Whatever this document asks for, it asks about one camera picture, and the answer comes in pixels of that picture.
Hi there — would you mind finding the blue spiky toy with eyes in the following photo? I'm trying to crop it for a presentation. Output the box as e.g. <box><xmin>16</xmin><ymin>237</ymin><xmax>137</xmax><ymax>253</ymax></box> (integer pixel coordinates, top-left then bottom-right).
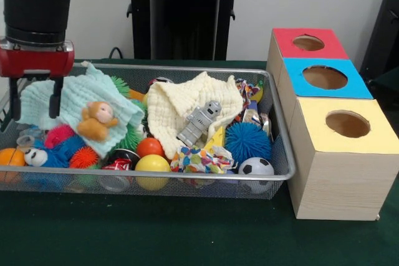
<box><xmin>24</xmin><ymin>136</ymin><xmax>87</xmax><ymax>169</ymax></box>

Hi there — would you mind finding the blue spiky ball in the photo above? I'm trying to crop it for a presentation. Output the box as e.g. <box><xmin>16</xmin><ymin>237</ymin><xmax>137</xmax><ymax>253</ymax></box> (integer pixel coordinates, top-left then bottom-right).
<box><xmin>224</xmin><ymin>121</ymin><xmax>273</xmax><ymax>166</ymax></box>

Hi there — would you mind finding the grey robot toy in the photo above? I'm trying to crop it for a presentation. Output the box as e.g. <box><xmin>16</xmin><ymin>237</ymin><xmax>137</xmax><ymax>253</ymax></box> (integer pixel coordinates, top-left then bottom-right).
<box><xmin>176</xmin><ymin>100</ymin><xmax>223</xmax><ymax>148</ymax></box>

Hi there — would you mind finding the orange plush bear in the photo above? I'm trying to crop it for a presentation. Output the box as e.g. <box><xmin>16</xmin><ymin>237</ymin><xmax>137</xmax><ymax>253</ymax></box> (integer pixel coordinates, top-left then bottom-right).
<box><xmin>77</xmin><ymin>101</ymin><xmax>120</xmax><ymax>142</ymax></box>

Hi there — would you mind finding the small soccer ball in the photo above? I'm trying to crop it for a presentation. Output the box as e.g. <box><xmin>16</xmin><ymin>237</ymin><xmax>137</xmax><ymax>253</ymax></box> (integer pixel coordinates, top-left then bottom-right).
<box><xmin>238</xmin><ymin>156</ymin><xmax>275</xmax><ymax>194</ymax></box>

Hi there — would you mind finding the small orange basketball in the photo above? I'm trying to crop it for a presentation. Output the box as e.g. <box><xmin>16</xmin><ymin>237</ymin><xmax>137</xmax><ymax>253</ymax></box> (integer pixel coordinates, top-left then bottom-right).
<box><xmin>0</xmin><ymin>148</ymin><xmax>26</xmax><ymax>183</ymax></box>

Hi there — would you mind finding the black chair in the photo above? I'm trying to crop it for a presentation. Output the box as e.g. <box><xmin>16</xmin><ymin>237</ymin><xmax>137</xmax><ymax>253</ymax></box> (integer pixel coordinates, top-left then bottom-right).
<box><xmin>358</xmin><ymin>0</ymin><xmax>399</xmax><ymax>77</ymax></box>

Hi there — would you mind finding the yellow ball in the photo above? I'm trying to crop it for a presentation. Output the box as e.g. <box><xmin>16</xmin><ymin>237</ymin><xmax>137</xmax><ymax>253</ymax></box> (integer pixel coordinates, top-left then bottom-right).
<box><xmin>134</xmin><ymin>154</ymin><xmax>171</xmax><ymax>191</ymax></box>

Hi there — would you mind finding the black looped cable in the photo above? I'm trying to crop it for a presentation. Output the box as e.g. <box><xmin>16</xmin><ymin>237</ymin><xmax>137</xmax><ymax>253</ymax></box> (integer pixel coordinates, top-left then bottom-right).
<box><xmin>107</xmin><ymin>47</ymin><xmax>126</xmax><ymax>60</ymax></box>

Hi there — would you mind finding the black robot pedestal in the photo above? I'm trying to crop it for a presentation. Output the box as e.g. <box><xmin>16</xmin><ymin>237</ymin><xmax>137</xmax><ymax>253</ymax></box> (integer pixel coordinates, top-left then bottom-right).
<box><xmin>120</xmin><ymin>0</ymin><xmax>252</xmax><ymax>61</ymax></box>

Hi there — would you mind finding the orange ball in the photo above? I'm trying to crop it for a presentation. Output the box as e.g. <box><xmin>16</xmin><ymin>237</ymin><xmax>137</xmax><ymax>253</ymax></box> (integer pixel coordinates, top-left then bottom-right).
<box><xmin>136</xmin><ymin>137</ymin><xmax>165</xmax><ymax>158</ymax></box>

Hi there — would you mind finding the mint green cloth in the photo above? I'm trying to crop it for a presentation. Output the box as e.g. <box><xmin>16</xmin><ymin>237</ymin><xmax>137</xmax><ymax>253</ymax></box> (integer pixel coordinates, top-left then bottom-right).
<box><xmin>17</xmin><ymin>61</ymin><xmax>146</xmax><ymax>158</ymax></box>

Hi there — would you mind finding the silver mesh bin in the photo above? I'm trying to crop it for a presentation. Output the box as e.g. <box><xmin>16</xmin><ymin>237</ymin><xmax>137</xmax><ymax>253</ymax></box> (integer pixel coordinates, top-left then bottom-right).
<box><xmin>0</xmin><ymin>62</ymin><xmax>296</xmax><ymax>201</ymax></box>

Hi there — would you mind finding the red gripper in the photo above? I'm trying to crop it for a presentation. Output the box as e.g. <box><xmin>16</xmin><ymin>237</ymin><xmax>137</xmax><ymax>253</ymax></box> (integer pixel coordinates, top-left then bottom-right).
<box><xmin>0</xmin><ymin>39</ymin><xmax>75</xmax><ymax>122</ymax></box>

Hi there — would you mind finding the dark green tablecloth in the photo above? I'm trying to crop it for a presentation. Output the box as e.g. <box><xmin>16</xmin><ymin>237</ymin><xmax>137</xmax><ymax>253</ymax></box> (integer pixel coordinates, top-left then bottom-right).
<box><xmin>0</xmin><ymin>58</ymin><xmax>399</xmax><ymax>266</ymax></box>

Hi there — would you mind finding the cream cloth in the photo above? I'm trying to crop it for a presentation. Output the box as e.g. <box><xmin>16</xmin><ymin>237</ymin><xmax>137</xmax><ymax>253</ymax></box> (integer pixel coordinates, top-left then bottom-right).
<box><xmin>146</xmin><ymin>71</ymin><xmax>244</xmax><ymax>160</ymax></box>

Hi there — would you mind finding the wooden box with three holes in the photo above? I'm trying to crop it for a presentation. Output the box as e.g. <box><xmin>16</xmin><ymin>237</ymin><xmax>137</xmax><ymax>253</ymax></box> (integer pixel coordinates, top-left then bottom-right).
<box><xmin>266</xmin><ymin>27</ymin><xmax>399</xmax><ymax>221</ymax></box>

